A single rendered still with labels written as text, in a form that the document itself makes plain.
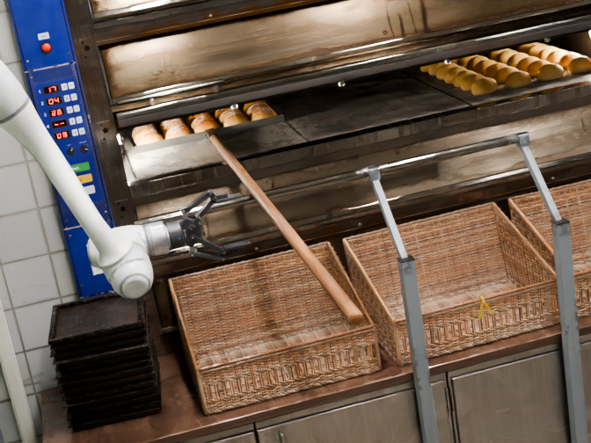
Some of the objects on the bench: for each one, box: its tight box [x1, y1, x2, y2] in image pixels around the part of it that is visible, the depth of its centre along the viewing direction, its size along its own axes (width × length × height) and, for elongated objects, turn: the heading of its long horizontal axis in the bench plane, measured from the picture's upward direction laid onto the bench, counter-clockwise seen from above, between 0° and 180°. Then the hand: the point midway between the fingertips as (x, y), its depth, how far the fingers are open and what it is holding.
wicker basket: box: [342, 202, 560, 367], centre depth 356 cm, size 49×56×28 cm
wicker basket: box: [168, 242, 382, 416], centre depth 346 cm, size 49×56×28 cm
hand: (241, 220), depth 297 cm, fingers open, 13 cm apart
